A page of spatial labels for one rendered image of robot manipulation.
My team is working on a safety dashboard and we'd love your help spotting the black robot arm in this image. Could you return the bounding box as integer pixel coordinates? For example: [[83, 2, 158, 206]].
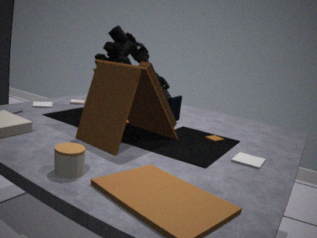
[[103, 26, 171, 100]]

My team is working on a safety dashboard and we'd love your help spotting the grey cylindrical container with tan lid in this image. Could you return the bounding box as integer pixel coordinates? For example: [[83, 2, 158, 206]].
[[54, 142, 85, 179]]

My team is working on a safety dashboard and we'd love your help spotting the tan flat rectangular board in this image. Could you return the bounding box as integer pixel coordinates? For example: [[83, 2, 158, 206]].
[[90, 164, 242, 238]]

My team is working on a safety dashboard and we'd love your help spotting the white flat rectangular block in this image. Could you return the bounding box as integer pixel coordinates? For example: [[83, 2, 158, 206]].
[[231, 152, 266, 169], [33, 101, 53, 108]]

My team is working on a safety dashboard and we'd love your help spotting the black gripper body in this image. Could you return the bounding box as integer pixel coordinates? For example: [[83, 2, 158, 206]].
[[95, 47, 132, 65]]

